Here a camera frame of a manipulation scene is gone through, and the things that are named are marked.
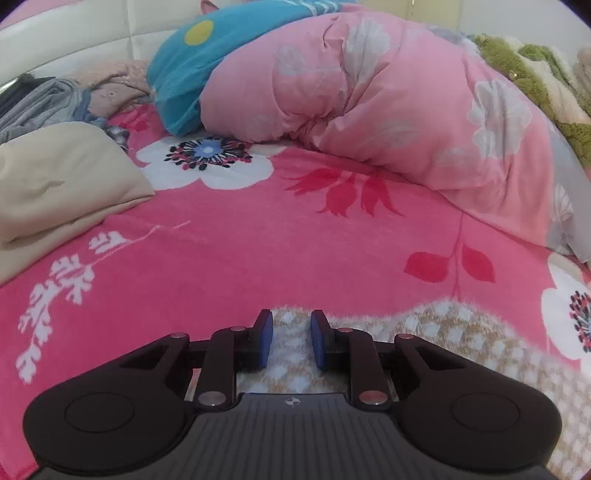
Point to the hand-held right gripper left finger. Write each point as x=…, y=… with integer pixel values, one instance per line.
x=265, y=337

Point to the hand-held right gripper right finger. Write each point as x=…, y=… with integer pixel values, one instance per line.
x=317, y=339

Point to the beige white houndstooth coat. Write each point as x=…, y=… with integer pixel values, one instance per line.
x=461, y=332

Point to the grey clothes heap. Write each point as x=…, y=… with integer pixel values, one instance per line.
x=41, y=106

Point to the pink floral bed sheet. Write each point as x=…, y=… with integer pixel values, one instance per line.
x=277, y=254

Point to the pink grey floral quilt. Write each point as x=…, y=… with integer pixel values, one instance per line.
x=369, y=92

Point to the cream folded cloth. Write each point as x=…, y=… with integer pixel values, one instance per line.
x=60, y=184

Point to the blue cartoon pillow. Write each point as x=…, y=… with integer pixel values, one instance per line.
x=194, y=69

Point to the pale pink garment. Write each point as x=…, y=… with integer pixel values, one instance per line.
x=115, y=83

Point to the green white fleece blanket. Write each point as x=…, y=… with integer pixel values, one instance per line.
x=535, y=78

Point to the pink white padded headboard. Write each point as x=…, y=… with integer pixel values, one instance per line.
x=69, y=41

